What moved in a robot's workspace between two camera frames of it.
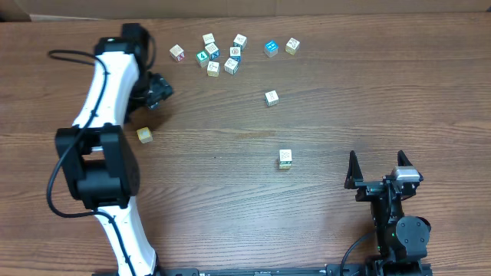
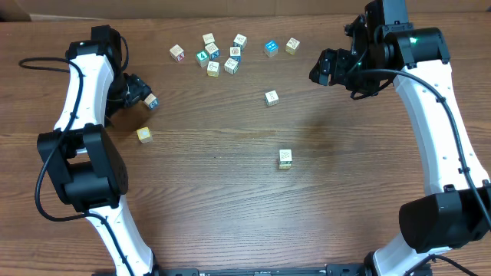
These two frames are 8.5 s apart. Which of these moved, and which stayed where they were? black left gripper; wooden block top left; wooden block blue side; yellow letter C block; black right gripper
Moved: black right gripper; black left gripper
Stayed: wooden block top left; wooden block blue side; yellow letter C block
